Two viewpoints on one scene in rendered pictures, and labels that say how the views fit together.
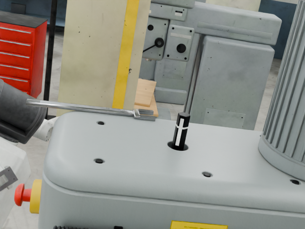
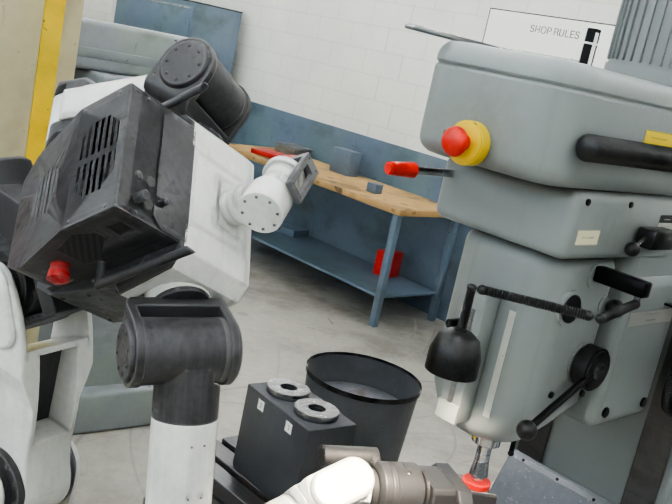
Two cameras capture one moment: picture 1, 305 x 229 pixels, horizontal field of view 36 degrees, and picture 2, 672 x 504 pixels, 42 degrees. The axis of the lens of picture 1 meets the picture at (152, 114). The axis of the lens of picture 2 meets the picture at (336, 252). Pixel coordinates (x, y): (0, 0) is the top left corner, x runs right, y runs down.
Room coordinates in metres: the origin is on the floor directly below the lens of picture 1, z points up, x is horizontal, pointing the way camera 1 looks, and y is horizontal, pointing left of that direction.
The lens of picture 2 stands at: (-0.14, 1.01, 1.84)
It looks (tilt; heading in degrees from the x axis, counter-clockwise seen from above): 13 degrees down; 323
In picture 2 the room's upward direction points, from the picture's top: 12 degrees clockwise
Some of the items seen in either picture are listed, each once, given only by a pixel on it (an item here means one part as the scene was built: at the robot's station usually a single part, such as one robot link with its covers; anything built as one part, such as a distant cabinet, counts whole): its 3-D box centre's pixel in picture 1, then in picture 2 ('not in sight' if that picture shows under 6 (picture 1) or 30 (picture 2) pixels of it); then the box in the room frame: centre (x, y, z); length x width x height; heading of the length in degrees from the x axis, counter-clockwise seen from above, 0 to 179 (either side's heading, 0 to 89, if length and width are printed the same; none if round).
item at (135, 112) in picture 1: (91, 108); (463, 39); (0.83, 0.12, 1.89); 0.24 x 0.04 x 0.01; 100
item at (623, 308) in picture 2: not in sight; (619, 310); (0.55, -0.02, 1.58); 0.17 x 0.01 x 0.01; 110
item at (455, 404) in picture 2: not in sight; (467, 354); (0.73, 0.06, 1.45); 0.04 x 0.04 x 0.21; 8
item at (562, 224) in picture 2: not in sight; (563, 206); (0.75, -0.10, 1.68); 0.34 x 0.24 x 0.10; 98
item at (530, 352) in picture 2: not in sight; (516, 333); (0.75, -0.06, 1.47); 0.21 x 0.19 x 0.32; 8
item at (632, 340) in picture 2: not in sight; (579, 325); (0.77, -0.25, 1.47); 0.24 x 0.19 x 0.26; 8
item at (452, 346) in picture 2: not in sight; (455, 350); (0.65, 0.17, 1.49); 0.07 x 0.07 x 0.06
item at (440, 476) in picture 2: not in sight; (422, 491); (0.77, 0.03, 1.19); 0.13 x 0.12 x 0.10; 163
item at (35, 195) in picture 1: (37, 196); (468, 143); (0.71, 0.17, 1.76); 0.06 x 0.02 x 0.06; 8
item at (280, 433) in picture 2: not in sight; (292, 442); (1.18, 0.01, 1.07); 0.22 x 0.12 x 0.20; 3
